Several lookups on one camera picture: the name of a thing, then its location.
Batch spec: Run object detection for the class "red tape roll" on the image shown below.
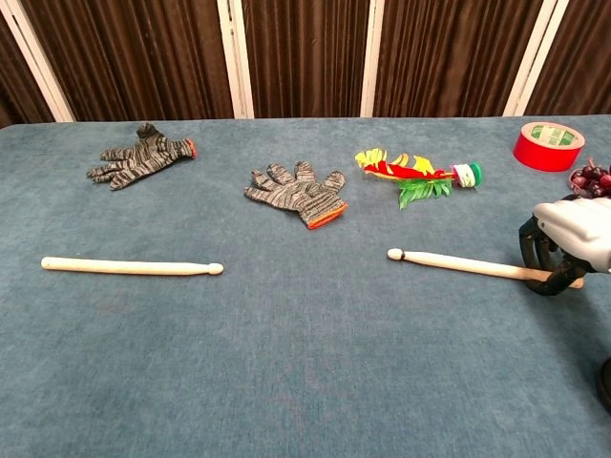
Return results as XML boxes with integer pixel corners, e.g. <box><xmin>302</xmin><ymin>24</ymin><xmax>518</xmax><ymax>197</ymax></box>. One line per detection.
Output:
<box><xmin>513</xmin><ymin>121</ymin><xmax>586</xmax><ymax>173</ymax></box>

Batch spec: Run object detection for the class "grey striped knit glove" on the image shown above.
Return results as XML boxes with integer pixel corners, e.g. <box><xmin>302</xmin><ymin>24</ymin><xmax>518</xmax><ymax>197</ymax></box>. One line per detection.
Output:
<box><xmin>86</xmin><ymin>122</ymin><xmax>199</xmax><ymax>191</ymax></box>
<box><xmin>243</xmin><ymin>160</ymin><xmax>348</xmax><ymax>231</ymax></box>

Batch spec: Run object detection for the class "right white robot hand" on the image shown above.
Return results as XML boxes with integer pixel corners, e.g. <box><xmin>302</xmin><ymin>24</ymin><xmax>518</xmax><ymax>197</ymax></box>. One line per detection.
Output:
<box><xmin>518</xmin><ymin>196</ymin><xmax>611</xmax><ymax>297</ymax></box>

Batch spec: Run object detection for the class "colourful feather shuttlecock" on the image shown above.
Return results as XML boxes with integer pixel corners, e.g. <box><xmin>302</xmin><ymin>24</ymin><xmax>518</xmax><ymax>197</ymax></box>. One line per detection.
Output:
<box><xmin>354</xmin><ymin>148</ymin><xmax>484</xmax><ymax>211</ymax></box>

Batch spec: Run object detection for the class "dark red grape bunch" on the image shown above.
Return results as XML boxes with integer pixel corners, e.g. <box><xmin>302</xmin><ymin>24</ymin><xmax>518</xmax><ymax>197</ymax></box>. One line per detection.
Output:
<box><xmin>567</xmin><ymin>156</ymin><xmax>611</xmax><ymax>199</ymax></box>

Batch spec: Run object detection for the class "blue felt table cover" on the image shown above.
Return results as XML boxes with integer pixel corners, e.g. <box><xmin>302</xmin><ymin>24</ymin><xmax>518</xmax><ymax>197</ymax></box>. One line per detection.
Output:
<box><xmin>0</xmin><ymin>114</ymin><xmax>611</xmax><ymax>458</ymax></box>

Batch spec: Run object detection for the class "white metal frame post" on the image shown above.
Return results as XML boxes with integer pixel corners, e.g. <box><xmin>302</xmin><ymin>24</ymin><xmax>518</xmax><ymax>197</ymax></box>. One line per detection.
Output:
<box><xmin>360</xmin><ymin>0</ymin><xmax>386</xmax><ymax>118</ymax></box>
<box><xmin>502</xmin><ymin>0</ymin><xmax>570</xmax><ymax>117</ymax></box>
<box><xmin>217</xmin><ymin>0</ymin><xmax>255</xmax><ymax>119</ymax></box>
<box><xmin>0</xmin><ymin>7</ymin><xmax>76</xmax><ymax>123</ymax></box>

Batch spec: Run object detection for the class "pale wooden drumstick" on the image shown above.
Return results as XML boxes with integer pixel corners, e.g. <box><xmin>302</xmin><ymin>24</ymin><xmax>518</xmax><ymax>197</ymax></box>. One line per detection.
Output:
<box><xmin>40</xmin><ymin>256</ymin><xmax>224</xmax><ymax>277</ymax></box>
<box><xmin>387</xmin><ymin>247</ymin><xmax>584</xmax><ymax>290</ymax></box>

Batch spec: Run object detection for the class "black round dome base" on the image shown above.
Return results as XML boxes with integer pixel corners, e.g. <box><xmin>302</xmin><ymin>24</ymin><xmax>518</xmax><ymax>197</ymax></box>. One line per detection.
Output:
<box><xmin>594</xmin><ymin>355</ymin><xmax>611</xmax><ymax>416</ymax></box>

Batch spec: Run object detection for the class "brown pleated curtain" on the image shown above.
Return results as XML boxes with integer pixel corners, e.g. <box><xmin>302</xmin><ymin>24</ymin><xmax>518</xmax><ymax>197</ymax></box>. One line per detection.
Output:
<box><xmin>0</xmin><ymin>0</ymin><xmax>611</xmax><ymax>129</ymax></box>

